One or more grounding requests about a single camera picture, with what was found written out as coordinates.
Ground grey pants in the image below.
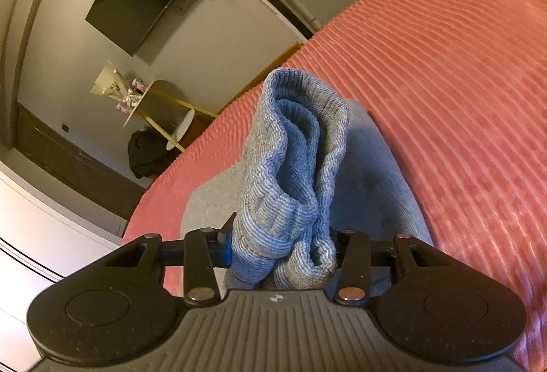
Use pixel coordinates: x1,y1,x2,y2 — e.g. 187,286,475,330
182,68,435,292

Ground yellow side table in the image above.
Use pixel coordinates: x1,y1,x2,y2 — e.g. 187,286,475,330
123,79,217,153

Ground black bag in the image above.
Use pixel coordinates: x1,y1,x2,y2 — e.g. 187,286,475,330
128,128,181,180

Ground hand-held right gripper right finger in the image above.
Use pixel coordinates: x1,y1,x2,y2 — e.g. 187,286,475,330
330,228,442,307

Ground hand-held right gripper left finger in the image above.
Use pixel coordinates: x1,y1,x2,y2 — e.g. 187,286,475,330
105,212,235,308

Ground pink ribbed blanket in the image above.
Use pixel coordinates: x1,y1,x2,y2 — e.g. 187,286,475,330
121,0,547,372

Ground cream flower bouquet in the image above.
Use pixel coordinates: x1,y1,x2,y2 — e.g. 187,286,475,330
89,59,147,113

